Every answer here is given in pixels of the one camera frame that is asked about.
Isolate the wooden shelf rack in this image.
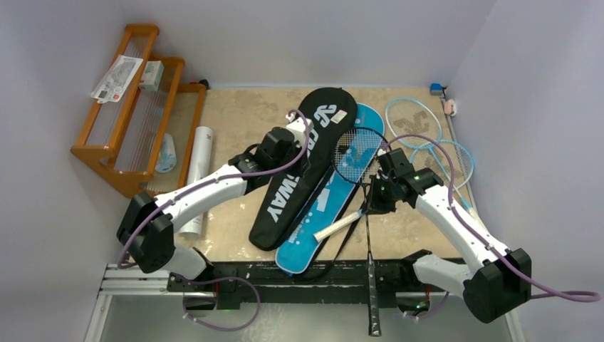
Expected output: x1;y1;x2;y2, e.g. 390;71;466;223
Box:
71;24;209;198

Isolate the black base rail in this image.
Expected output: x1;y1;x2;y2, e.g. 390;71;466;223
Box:
167;258;444;309

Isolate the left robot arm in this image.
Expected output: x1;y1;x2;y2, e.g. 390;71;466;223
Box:
117;123;311;291

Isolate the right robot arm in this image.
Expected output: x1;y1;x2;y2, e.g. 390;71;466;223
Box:
370;149;532;323

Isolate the black Crossway racket bag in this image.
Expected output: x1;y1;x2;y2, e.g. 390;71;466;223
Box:
249;87;358;251

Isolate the blue clip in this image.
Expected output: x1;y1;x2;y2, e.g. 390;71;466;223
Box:
429;83;445;97

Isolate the blue racket bag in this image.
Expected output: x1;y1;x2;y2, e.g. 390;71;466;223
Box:
276;103;385;276

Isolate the small white green box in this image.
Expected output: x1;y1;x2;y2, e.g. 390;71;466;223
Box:
138;61;164;91

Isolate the white plastic package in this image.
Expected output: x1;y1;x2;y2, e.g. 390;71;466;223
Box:
90;55;143;104

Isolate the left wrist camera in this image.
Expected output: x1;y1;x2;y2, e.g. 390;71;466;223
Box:
285;114;314;145

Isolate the white shuttlecock tube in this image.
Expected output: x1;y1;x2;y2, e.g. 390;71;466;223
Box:
179;126;214;242

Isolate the blue racket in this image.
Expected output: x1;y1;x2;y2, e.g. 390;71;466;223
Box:
313;139;475;244
385;97;477;217

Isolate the blue white wipes pack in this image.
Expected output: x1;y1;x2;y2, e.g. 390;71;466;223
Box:
155;133;177;173

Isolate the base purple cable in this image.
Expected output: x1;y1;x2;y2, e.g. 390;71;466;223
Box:
181;276;262;331

